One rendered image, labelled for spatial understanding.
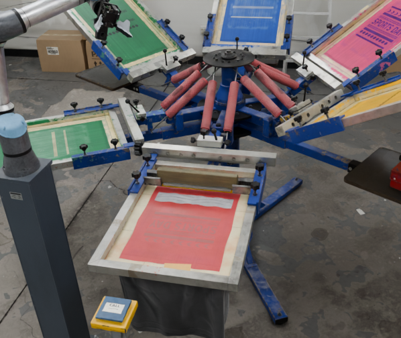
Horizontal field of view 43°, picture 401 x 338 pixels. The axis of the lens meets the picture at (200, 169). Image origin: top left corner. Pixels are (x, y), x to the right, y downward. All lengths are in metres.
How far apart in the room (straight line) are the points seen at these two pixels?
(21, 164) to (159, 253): 0.68
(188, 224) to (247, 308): 1.07
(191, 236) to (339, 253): 1.62
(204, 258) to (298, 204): 2.01
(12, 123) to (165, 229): 0.76
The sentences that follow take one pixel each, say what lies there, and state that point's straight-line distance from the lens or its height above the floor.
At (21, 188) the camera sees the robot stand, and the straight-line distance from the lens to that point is 2.25.
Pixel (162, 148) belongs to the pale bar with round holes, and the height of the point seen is 1.04.
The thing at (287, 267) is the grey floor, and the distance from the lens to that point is 3.40.
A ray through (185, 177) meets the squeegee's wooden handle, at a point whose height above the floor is 1.03.
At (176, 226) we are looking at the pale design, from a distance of 2.19.
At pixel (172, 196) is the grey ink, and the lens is 2.36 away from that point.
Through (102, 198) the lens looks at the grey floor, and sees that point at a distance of 4.12.
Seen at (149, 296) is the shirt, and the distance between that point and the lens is 2.18.
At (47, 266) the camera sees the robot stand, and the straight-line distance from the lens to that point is 2.48.
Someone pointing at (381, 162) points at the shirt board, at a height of 0.95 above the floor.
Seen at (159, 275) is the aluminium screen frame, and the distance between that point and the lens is 1.94.
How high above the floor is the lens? 2.31
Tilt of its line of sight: 32 degrees down
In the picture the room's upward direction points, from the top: 3 degrees counter-clockwise
